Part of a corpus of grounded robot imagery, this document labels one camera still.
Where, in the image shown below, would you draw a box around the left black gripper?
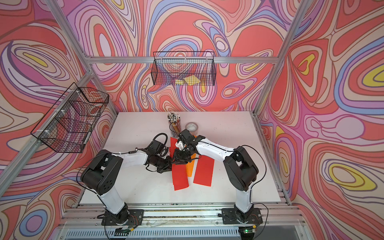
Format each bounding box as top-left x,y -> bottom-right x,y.
153,156 -> 177,174

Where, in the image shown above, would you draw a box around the orange paper sheet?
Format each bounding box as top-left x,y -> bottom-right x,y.
186,154 -> 197,178

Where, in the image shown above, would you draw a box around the red paper sheet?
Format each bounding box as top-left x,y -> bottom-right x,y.
170,137 -> 189,191
193,156 -> 215,187

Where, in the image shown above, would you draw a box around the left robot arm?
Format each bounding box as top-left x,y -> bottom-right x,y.
80,140 -> 171,219

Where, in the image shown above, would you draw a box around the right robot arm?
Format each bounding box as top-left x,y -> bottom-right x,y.
172,136 -> 259,219

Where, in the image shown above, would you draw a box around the clear tape roll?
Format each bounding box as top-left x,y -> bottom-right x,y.
186,122 -> 199,133

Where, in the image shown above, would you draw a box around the pencil cup with pencils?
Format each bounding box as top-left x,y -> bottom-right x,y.
167,112 -> 182,138

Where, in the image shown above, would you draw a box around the yellow sticky notes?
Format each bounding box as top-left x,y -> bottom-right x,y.
175,75 -> 201,86

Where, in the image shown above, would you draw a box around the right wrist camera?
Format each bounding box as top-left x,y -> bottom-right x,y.
175,129 -> 198,150

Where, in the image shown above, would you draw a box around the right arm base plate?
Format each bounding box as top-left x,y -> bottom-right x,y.
218,208 -> 264,226

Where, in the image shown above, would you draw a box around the back wall wire basket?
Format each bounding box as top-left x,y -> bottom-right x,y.
151,51 -> 217,86

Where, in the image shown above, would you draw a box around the wall wire basket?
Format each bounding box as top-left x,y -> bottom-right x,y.
31,83 -> 109,153
151,51 -> 217,86

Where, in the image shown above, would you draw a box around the left wall wire basket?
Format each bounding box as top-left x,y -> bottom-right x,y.
31,83 -> 109,153

